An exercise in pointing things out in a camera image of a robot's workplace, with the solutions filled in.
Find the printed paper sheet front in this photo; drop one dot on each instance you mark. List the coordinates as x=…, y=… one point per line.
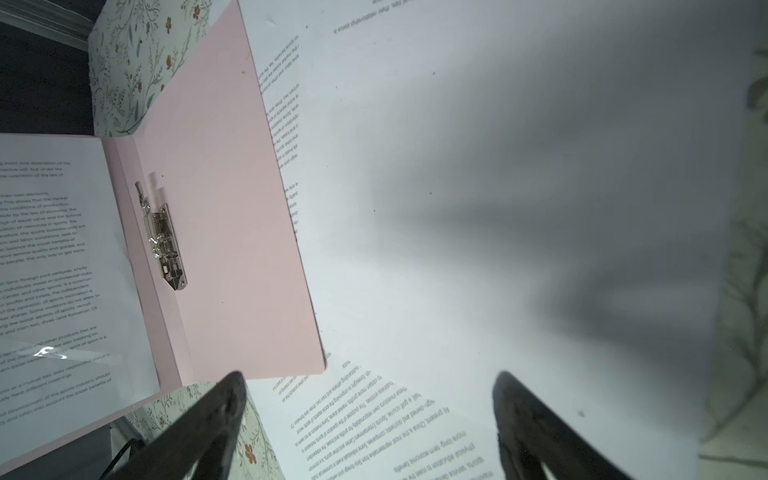
x=352, y=423

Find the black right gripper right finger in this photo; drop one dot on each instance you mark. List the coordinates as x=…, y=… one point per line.
x=534, y=440

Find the pink file folder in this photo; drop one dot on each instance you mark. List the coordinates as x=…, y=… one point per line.
x=208, y=230

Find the printed paper sheet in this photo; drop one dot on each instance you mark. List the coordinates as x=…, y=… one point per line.
x=74, y=345
x=352, y=423
x=541, y=187

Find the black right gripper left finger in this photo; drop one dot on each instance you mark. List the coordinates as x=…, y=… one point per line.
x=200, y=444

